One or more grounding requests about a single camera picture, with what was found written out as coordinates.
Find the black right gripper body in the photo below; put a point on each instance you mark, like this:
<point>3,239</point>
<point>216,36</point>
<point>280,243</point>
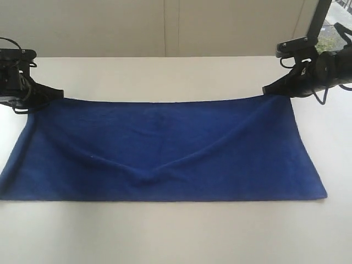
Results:
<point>302,80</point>

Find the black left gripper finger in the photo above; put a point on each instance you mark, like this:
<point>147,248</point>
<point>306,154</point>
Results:
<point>44,94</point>

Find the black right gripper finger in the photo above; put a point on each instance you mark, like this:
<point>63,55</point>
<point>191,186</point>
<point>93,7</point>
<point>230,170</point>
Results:
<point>282,86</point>

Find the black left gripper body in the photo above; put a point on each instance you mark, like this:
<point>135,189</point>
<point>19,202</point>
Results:
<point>17,97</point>

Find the blue towel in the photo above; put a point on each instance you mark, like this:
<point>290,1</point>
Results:
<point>234,150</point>

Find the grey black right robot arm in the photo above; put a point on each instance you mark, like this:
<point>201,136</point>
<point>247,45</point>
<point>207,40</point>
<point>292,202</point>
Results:
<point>334,68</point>

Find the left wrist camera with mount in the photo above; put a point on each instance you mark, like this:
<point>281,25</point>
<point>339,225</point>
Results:
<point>15,59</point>

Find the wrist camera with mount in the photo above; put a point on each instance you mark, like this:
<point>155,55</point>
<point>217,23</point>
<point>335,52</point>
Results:
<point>297,48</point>
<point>15,59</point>

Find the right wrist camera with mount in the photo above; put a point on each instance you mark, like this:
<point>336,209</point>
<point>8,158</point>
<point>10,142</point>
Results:
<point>297,48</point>

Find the black window frame post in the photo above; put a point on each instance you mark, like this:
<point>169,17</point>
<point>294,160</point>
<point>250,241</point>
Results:
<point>317,22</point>

